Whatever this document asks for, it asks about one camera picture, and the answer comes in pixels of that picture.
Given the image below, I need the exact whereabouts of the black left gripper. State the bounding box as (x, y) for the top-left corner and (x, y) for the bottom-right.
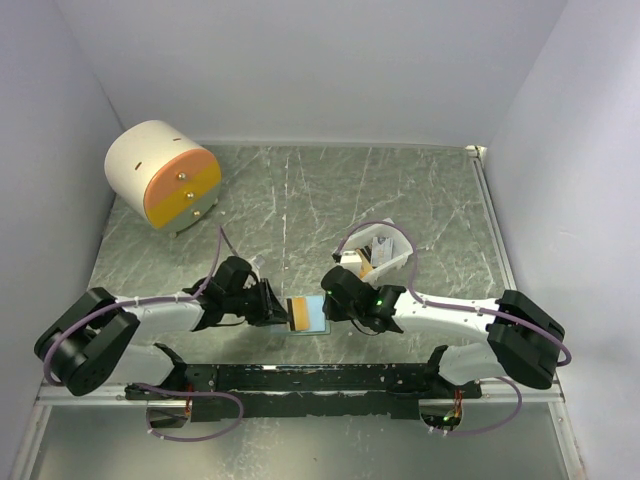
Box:
(225, 277), (292, 327)

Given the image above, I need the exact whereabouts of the gold striped credit card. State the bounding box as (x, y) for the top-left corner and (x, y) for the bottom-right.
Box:
(286, 297), (311, 332)

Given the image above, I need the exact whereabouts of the green card holder wallet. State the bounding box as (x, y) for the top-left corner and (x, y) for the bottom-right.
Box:
(269, 295), (330, 336)

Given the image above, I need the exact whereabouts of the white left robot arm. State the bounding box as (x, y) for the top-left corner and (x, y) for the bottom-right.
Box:
(34, 256), (291, 399)

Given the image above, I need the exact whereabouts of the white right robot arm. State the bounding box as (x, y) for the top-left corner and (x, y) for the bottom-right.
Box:
(321, 266), (570, 398)

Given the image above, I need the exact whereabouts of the stack of cards in tray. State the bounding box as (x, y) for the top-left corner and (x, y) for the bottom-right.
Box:
(356, 236), (394, 269)

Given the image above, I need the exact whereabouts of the white plastic card tray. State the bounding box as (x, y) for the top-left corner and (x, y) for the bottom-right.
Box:
(332, 218), (414, 285)

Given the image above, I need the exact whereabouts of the round white drawer cabinet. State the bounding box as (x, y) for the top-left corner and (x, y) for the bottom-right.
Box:
(104, 120), (222, 235)

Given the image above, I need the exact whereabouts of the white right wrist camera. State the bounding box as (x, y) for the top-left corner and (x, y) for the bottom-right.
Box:
(332, 250), (362, 268)

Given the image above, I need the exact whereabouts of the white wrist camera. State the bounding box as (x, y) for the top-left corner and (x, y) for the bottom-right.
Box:
(250, 255), (266, 270)
(332, 250), (362, 268)

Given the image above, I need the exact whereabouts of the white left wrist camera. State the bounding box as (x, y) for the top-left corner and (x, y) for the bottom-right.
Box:
(250, 255), (266, 270)

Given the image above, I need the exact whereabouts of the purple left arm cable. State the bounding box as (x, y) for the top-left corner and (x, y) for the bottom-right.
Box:
(44, 226), (251, 387)

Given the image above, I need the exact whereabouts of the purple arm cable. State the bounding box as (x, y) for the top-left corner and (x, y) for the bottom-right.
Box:
(44, 226), (251, 387)
(337, 221), (573, 366)

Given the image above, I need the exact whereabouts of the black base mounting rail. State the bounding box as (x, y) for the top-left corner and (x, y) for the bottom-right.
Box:
(125, 363), (481, 420)

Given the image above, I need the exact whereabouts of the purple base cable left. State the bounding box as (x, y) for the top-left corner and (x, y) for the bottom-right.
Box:
(127, 381), (245, 443)

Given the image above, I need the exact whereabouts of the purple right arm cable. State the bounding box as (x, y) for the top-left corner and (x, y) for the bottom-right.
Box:
(337, 221), (573, 366)

